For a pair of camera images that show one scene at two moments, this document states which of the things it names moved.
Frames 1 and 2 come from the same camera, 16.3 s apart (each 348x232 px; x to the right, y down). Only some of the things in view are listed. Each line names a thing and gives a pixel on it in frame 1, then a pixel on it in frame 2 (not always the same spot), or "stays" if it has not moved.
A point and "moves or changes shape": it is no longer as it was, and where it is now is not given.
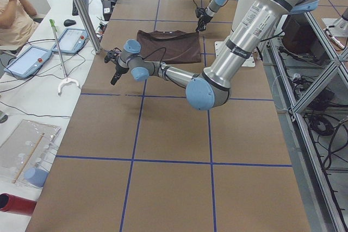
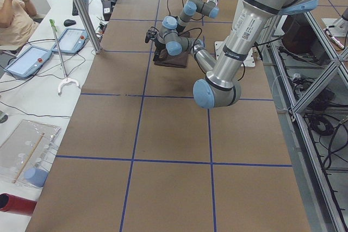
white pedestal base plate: x=249 y=61 stays
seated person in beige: x=18 y=20 stays
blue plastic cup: x=36 y=176 stays
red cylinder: x=11 y=203 stays
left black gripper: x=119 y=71 -> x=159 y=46
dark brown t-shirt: x=170 y=46 moves or changes shape
